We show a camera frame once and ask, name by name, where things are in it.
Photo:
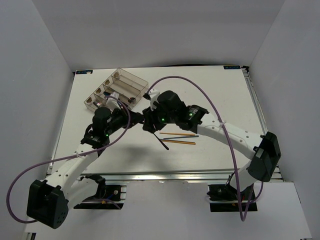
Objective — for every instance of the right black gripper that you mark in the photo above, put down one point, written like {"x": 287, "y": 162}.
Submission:
{"x": 150, "y": 120}

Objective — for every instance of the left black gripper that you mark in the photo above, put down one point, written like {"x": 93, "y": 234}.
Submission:
{"x": 135, "y": 118}

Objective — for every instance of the black spoon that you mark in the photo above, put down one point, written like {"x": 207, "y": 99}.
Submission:
{"x": 130, "y": 100}
{"x": 161, "y": 142}

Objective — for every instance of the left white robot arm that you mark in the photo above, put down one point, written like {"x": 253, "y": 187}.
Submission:
{"x": 49, "y": 200}

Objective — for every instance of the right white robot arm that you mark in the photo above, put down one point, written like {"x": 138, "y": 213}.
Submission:
{"x": 262, "y": 151}

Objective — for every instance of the orange black chopstick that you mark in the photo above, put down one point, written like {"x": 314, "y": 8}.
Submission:
{"x": 177, "y": 134}

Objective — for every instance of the clear compartment organizer tray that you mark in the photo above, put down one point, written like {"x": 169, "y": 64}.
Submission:
{"x": 122, "y": 82}

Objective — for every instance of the orange chopstick lower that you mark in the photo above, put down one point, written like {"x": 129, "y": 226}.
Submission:
{"x": 179, "y": 142}

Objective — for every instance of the grey chopstick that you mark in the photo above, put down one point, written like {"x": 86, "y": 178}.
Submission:
{"x": 180, "y": 137}

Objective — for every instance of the left blue table sticker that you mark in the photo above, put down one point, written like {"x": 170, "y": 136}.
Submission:
{"x": 84, "y": 72}

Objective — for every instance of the blue table sticker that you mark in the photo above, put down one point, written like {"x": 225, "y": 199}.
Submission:
{"x": 84, "y": 72}
{"x": 231, "y": 67}

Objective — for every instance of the white front cover board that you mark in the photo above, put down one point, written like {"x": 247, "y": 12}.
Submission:
{"x": 181, "y": 211}

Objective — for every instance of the right blue table sticker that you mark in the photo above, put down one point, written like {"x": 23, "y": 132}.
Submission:
{"x": 231, "y": 67}

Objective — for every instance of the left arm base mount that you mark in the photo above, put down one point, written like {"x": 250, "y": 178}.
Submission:
{"x": 113, "y": 198}

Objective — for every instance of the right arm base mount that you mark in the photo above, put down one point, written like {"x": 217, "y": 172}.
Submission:
{"x": 221, "y": 200}

